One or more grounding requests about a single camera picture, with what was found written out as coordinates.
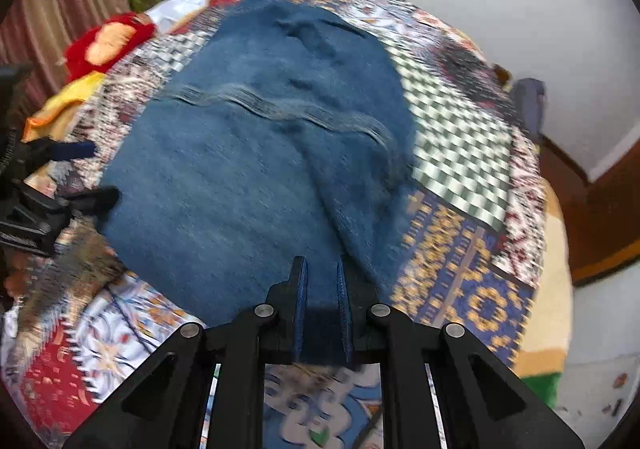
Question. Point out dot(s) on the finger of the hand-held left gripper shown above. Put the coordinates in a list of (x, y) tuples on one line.
[(90, 204), (72, 151)]

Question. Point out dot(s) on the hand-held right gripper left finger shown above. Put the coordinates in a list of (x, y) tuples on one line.
[(300, 319)]

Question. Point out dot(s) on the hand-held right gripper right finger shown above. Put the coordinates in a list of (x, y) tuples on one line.
[(345, 319)]

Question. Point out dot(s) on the blue denim jeans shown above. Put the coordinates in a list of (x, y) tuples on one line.
[(250, 154)]

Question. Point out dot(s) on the yellow orange cloth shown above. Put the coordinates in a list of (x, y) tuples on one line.
[(65, 101)]

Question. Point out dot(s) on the red yellow plush cushion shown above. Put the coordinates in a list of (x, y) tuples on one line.
[(107, 41)]

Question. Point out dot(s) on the striped curtain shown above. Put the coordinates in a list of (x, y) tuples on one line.
[(60, 4)]

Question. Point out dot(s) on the patchwork bedspread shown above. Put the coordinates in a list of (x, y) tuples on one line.
[(460, 154)]

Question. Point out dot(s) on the beige blanket green border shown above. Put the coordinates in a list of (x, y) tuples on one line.
[(550, 279)]

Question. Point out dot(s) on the brown wooden baseboard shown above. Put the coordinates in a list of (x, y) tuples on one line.
[(562, 159)]

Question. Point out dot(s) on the brown wooden door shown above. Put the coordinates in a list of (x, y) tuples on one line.
[(610, 209)]

